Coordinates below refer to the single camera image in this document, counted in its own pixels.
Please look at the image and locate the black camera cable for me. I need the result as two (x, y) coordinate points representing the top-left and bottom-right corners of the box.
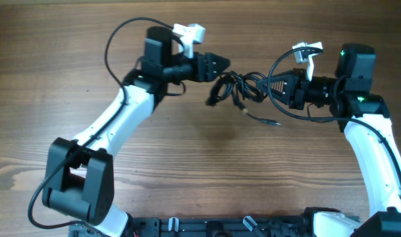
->
(267, 47), (401, 211)
(27, 16), (174, 230)

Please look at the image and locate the black left camera cable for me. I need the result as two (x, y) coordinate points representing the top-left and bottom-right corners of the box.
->
(27, 16), (174, 230)

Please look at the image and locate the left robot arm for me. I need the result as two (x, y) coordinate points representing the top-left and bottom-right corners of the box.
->
(42, 24), (230, 236)

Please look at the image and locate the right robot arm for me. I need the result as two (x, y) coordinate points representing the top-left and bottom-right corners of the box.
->
(256, 43), (401, 236)

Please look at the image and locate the black cable bundle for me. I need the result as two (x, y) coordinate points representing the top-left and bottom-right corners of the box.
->
(205, 70), (282, 127)

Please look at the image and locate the black right camera cable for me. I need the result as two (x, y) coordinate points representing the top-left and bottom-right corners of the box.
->
(267, 47), (401, 211)

